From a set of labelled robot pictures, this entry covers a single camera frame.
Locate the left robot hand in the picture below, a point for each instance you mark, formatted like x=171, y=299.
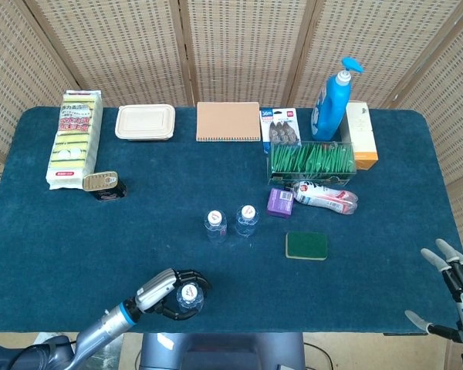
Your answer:
x=154, y=289

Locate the clear Ganten water bottle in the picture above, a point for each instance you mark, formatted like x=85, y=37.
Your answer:
x=215, y=227
x=189, y=293

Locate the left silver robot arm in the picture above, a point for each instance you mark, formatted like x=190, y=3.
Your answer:
x=100, y=335

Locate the teal table cloth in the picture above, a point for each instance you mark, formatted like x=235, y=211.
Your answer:
x=139, y=231

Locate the grey robot torso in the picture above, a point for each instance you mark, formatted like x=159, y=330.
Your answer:
x=224, y=350

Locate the black luncheon meat can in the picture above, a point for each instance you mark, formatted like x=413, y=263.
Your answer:
x=100, y=180

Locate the purple wrapped packet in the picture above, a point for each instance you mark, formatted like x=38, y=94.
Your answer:
x=281, y=202

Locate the green and yellow sponge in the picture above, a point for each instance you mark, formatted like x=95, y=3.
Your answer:
x=306, y=244

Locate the beige takeaway food box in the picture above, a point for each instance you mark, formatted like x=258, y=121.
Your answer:
x=144, y=121

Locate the yellow sponge multipack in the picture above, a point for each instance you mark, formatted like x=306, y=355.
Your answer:
x=75, y=138

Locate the lying bottle, red white label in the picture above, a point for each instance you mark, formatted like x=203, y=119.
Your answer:
x=324, y=196

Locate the brown spiral notebook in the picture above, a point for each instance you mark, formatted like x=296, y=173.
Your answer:
x=227, y=121

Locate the cream and orange carton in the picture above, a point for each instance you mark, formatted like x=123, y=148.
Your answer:
x=364, y=135

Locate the clear box of green sachets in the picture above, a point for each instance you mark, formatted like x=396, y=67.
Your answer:
x=312, y=160

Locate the blue pump dispenser bottle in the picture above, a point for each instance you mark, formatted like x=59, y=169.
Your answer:
x=330, y=108

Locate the woven folding screen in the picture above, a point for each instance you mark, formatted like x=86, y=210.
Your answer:
x=235, y=50

